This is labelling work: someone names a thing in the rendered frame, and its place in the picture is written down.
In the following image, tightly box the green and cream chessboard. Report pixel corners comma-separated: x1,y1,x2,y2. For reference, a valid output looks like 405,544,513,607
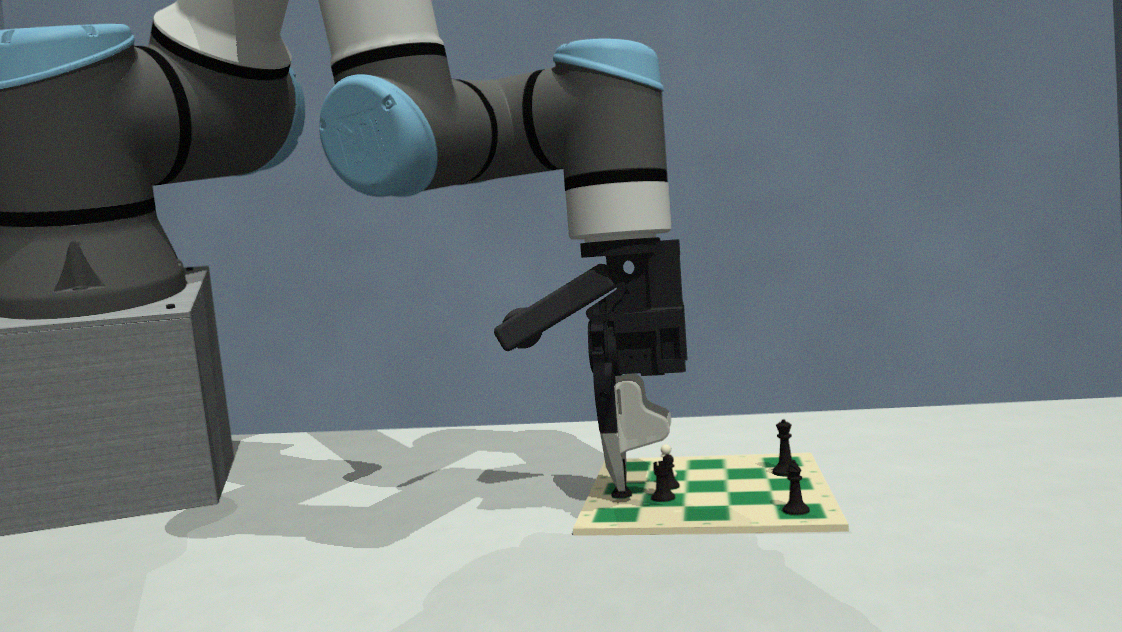
573,454,849,535

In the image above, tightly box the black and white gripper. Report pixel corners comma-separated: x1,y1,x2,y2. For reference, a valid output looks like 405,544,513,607
580,237,687,491

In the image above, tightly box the black pawn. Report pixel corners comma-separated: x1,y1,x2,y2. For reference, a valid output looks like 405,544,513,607
663,454,680,491
611,462,632,500

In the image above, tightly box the black bishop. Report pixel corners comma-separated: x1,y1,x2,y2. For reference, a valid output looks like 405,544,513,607
783,460,810,516

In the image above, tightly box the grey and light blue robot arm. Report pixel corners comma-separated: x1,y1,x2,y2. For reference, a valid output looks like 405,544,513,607
0,0,671,351

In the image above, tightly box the black queen chess piece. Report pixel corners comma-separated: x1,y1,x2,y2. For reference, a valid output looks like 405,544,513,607
773,419,792,477

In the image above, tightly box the black rook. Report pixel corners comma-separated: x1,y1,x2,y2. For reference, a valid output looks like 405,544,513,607
651,461,675,502

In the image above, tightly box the white pawn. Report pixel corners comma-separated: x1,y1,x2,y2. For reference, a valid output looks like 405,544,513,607
661,445,677,476

